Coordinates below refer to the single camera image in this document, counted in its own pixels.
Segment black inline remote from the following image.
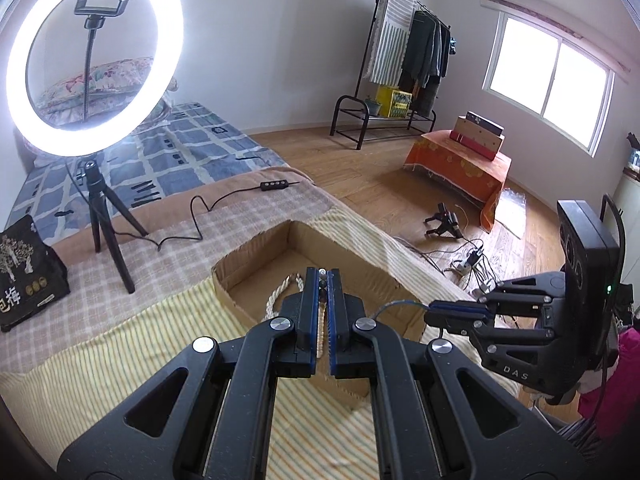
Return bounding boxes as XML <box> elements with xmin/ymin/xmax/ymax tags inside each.
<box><xmin>259</xmin><ymin>179</ymin><xmax>297</xmax><ymax>192</ymax></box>

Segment folded floral quilt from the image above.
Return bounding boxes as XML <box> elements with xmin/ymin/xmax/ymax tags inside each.
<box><xmin>35</xmin><ymin>56</ymin><xmax>154</xmax><ymax>128</ymax></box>

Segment orange covered low table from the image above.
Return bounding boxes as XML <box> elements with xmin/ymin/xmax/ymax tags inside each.
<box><xmin>404</xmin><ymin>130</ymin><xmax>512</xmax><ymax>233</ymax></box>

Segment thin blue bangle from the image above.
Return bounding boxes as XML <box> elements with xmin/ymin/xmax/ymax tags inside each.
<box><xmin>371</xmin><ymin>299</ymin><xmax>430</xmax><ymax>320</ymax></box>

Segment cardboard box on table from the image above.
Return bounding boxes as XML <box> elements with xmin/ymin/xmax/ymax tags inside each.
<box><xmin>449</xmin><ymin>112</ymin><xmax>504</xmax><ymax>160</ymax></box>

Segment white power strip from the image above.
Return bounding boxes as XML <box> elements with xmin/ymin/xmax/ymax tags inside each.
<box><xmin>451</xmin><ymin>247</ymin><xmax>487</xmax><ymax>278</ymax></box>

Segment white framed window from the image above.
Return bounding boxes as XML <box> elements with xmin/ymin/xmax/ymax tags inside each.
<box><xmin>480</xmin><ymin>0</ymin><xmax>630</xmax><ymax>156</ymax></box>

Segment pink sleeved forearm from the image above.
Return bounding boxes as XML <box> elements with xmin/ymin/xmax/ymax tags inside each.
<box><xmin>578</xmin><ymin>327</ymin><xmax>639</xmax><ymax>440</ymax></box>

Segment small black floor tripod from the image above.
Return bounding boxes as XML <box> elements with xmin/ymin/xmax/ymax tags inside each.
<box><xmin>424</xmin><ymin>203</ymin><xmax>463</xmax><ymax>240</ymax></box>

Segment dark hanging clothes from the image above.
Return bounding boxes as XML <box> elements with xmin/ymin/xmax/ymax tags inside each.
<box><xmin>398</xmin><ymin>10</ymin><xmax>457</xmax><ymax>118</ymax></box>

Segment yellow crate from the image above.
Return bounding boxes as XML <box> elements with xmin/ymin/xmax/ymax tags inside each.
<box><xmin>375</xmin><ymin>86</ymin><xmax>412</xmax><ymax>119</ymax></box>

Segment black clothes rack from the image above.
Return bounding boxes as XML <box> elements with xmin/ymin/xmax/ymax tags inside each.
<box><xmin>330</xmin><ymin>0</ymin><xmax>457</xmax><ymax>148</ymax></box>

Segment black snack bag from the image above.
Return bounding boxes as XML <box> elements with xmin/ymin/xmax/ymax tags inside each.
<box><xmin>0</xmin><ymin>214</ymin><xmax>70</xmax><ymax>333</ymax></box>

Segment blue patterned bed sheet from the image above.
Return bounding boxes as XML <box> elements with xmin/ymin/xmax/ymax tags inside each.
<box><xmin>6</xmin><ymin>102</ymin><xmax>285</xmax><ymax>245</ymax></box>

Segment black tripod stand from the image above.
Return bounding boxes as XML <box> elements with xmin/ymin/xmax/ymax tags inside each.
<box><xmin>84</xmin><ymin>156</ymin><xmax>149</xmax><ymax>294</ymax></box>

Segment checked beige blanket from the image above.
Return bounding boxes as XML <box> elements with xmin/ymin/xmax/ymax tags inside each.
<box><xmin>1</xmin><ymin>169</ymin><xmax>338</xmax><ymax>373</ymax></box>

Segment black phone holder clamp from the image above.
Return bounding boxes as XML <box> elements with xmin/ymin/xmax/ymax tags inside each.
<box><xmin>74</xmin><ymin>0</ymin><xmax>129</xmax><ymax>18</ymax></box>

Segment black ring light cable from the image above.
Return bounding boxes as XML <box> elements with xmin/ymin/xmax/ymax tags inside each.
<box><xmin>64</xmin><ymin>159</ymin><xmax>264</xmax><ymax>252</ymax></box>

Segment striped hanging cloth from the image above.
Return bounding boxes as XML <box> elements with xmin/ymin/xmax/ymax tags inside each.
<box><xmin>363</xmin><ymin>0</ymin><xmax>418</xmax><ymax>87</ymax></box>

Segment brown cardboard box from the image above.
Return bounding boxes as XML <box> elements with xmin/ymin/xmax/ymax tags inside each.
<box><xmin>210</xmin><ymin>218</ymin><xmax>429</xmax><ymax>411</ymax></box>

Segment thick white braided necklace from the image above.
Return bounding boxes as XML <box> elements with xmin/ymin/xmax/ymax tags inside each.
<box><xmin>260</xmin><ymin>273</ymin><xmax>306</xmax><ymax>323</ymax></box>

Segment white ring light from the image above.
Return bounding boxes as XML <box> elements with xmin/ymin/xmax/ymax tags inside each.
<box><xmin>1</xmin><ymin>0</ymin><xmax>184</xmax><ymax>157</ymax></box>

